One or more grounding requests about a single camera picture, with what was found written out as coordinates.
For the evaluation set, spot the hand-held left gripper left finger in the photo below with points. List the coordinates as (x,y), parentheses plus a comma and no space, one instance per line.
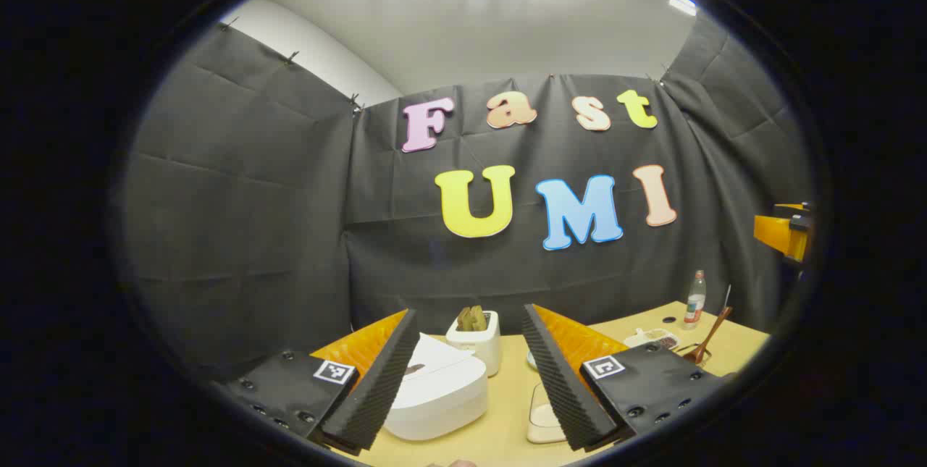
(380,387)

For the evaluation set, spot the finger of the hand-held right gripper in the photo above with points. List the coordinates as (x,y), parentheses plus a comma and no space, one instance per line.
(771,232)

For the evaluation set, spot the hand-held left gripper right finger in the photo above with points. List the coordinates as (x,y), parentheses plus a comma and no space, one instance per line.
(561,387)

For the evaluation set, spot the clear rice container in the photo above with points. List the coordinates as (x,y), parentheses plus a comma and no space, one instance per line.
(543,423)

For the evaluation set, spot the white rice cooker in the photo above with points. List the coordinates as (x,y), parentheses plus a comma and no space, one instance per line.
(442,394)

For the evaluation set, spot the brown wooden spoon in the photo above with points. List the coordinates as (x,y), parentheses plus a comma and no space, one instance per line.
(713,333)

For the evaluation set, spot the white toaster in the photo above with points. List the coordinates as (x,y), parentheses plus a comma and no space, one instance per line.
(481,351)

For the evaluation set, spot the white divided bean dish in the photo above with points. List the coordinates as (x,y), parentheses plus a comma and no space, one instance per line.
(652,339)

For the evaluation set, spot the clear plastic bottle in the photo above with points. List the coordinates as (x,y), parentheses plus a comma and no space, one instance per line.
(695,304)

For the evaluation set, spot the brown bread slice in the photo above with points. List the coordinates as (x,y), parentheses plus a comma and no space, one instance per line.
(463,319)
(479,318)

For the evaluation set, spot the black backdrop cloth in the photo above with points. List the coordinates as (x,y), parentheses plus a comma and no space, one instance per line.
(253,235)

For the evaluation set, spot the ceiling light panel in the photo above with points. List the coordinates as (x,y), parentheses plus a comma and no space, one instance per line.
(682,2)

